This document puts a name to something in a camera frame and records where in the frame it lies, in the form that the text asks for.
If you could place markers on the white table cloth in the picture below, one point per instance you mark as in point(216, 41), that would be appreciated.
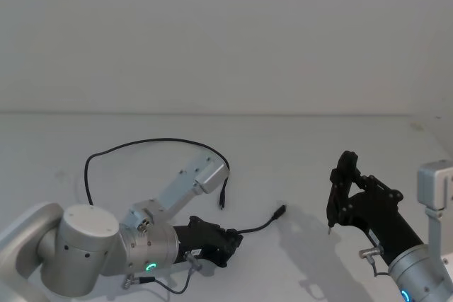
point(276, 153)

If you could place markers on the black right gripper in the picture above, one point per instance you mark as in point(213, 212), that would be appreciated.
point(382, 224)

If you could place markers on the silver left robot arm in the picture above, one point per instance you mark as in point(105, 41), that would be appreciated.
point(85, 242)

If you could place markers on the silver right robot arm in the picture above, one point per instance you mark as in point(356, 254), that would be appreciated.
point(421, 273)

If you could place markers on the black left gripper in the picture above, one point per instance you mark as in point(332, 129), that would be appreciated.
point(201, 242)

